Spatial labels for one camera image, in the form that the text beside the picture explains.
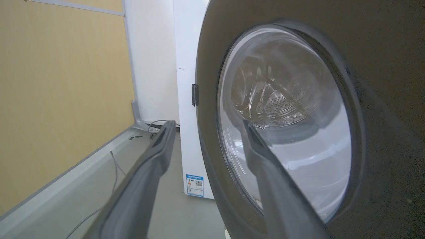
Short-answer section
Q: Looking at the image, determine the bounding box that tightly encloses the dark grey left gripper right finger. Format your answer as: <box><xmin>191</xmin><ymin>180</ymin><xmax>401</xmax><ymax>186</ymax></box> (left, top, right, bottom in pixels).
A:
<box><xmin>242</xmin><ymin>120</ymin><xmax>330</xmax><ymax>239</ymax></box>

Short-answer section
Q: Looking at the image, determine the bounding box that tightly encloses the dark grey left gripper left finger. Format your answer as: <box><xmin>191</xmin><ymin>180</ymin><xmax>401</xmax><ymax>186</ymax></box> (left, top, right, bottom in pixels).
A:
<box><xmin>82</xmin><ymin>120</ymin><xmax>177</xmax><ymax>239</ymax></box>

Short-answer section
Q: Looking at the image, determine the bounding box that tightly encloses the dark grey washing machine door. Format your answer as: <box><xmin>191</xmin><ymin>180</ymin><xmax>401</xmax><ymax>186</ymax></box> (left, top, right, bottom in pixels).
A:
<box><xmin>195</xmin><ymin>0</ymin><xmax>425</xmax><ymax>239</ymax></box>

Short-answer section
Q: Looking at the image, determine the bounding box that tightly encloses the white washing machine body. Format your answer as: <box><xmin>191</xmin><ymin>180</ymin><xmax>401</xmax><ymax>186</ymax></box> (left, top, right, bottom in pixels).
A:
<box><xmin>173</xmin><ymin>0</ymin><xmax>215</xmax><ymax>200</ymax></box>

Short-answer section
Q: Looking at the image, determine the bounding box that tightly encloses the blue energy label sticker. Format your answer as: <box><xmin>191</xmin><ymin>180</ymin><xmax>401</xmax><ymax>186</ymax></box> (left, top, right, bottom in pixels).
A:
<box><xmin>186</xmin><ymin>174</ymin><xmax>204</xmax><ymax>198</ymax></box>

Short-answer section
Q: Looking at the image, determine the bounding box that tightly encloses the thin grey cable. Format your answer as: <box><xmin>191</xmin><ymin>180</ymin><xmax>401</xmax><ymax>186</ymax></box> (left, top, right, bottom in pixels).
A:
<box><xmin>65</xmin><ymin>119</ymin><xmax>180</xmax><ymax>239</ymax></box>

